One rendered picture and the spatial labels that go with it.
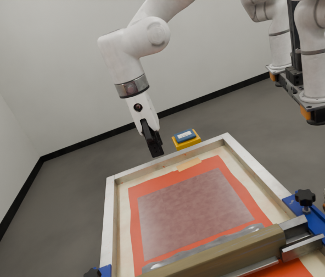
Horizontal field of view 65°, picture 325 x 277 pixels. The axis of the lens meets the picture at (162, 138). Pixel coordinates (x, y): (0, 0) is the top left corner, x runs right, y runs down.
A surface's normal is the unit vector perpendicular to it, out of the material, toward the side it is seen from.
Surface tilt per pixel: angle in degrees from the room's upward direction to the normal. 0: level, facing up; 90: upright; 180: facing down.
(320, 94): 90
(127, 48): 94
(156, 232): 0
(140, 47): 106
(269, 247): 90
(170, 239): 0
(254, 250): 90
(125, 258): 0
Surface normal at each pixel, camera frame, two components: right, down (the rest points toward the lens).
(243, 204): -0.31, -0.85
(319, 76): -0.47, 0.53
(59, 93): 0.16, 0.40
